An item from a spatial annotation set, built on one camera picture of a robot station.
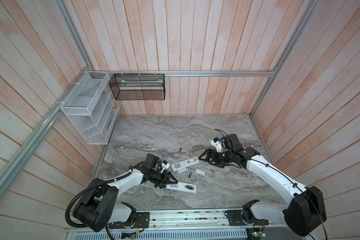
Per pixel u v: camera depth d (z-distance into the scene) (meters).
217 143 0.76
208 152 0.72
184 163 0.92
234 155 0.61
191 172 0.89
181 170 0.90
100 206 0.42
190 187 0.81
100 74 0.92
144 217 0.74
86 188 0.41
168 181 0.73
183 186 0.80
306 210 0.39
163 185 0.76
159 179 0.74
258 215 0.62
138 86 1.04
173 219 0.75
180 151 0.98
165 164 0.82
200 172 0.90
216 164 0.72
